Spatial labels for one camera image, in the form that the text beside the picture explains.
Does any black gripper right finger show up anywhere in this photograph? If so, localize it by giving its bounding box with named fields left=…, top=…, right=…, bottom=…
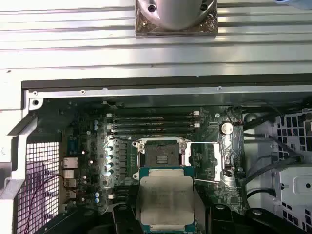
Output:
left=204, top=202, right=309, bottom=234

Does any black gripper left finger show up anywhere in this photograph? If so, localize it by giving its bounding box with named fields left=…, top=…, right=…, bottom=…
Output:
left=40, top=203, right=142, bottom=234

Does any thin wire locking lever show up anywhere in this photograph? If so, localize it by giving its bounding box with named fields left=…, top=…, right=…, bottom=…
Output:
left=111, top=136, right=137, bottom=142
left=194, top=178, right=220, bottom=184

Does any silver topped CPU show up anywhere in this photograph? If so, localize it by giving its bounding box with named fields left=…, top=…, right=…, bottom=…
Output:
left=137, top=166, right=197, bottom=234

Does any metal socket cover frame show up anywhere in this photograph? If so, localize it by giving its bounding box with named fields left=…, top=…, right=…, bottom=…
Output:
left=186, top=142, right=224, bottom=183

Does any CPU socket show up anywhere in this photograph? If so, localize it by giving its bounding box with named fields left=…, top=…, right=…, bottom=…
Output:
left=132, top=139, right=193, bottom=182

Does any black RAM slot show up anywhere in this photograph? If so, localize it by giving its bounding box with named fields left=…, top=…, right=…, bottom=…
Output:
left=109, top=121, right=200, bottom=129
left=107, top=109, right=200, bottom=117
left=108, top=116, right=199, bottom=122
left=111, top=128, right=195, bottom=135

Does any green motherboard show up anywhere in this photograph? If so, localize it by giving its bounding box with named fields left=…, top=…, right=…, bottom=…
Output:
left=59, top=98, right=244, bottom=220

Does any silver metal drive cage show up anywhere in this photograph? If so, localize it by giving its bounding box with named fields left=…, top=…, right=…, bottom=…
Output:
left=273, top=107, right=312, bottom=234

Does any blue video port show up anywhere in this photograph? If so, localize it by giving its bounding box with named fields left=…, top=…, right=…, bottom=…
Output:
left=69, top=136, right=79, bottom=155

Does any silver coin battery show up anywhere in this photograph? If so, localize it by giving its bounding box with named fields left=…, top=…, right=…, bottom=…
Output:
left=220, top=121, right=234, bottom=135

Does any perforated metal fan grille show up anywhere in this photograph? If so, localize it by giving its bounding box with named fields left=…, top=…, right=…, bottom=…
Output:
left=17, top=141, right=60, bottom=234

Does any black silver PC case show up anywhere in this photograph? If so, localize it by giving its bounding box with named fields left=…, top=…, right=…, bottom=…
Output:
left=0, top=69, right=312, bottom=234

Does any black cable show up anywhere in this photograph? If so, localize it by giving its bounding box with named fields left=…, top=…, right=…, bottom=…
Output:
left=243, top=153, right=303, bottom=203

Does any brown square base plate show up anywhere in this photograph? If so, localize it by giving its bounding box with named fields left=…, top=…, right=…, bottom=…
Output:
left=135, top=0, right=219, bottom=39

